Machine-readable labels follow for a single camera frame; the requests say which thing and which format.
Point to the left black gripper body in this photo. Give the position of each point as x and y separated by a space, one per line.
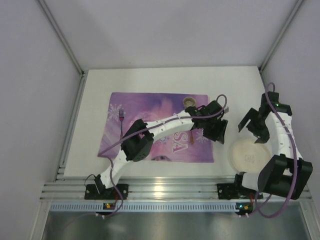
214 129

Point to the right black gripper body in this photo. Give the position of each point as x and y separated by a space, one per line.
256 124

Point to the gold spoon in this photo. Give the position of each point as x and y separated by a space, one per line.
191 137

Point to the small beige cup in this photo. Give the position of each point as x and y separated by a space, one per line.
189 102

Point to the iridescent purple fork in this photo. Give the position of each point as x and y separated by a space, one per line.
121 119

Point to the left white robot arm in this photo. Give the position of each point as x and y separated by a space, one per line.
137 142

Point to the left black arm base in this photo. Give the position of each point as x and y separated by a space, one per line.
98 191

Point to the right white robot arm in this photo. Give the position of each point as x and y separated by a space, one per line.
286 172

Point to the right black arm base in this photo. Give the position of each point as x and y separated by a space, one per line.
235 190

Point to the cream white plate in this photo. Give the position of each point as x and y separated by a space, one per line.
247 156

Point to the right aluminium frame post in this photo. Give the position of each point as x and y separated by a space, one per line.
298 4

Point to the aluminium frame post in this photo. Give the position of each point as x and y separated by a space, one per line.
298 4
60 35

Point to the aluminium mounting rail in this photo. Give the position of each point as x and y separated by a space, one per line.
143 189

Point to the perforated grey cable tray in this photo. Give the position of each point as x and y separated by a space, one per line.
135 207

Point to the left aluminium frame post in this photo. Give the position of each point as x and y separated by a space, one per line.
60 35

